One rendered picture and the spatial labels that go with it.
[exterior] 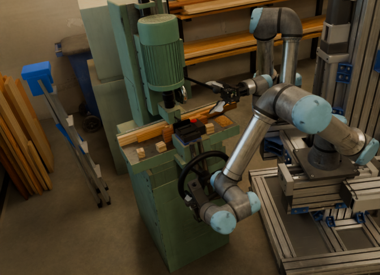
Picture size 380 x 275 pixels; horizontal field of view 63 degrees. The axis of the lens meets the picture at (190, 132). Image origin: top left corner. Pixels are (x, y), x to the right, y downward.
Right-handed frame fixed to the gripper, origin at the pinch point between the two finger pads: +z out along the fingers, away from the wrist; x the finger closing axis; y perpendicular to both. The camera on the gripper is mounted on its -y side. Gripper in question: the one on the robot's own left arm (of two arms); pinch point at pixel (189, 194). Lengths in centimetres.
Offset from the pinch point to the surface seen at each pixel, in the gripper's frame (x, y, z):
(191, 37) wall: 132, -96, 243
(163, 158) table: -1.0, -15.2, 18.6
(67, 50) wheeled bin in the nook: -16, -111, 190
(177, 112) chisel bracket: 14.8, -32.9, 22.7
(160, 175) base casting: -4.4, -7.3, 22.5
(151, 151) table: -4.7, -20.3, 21.2
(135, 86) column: 3, -53, 39
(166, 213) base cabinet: -6.9, 16.1, 34.1
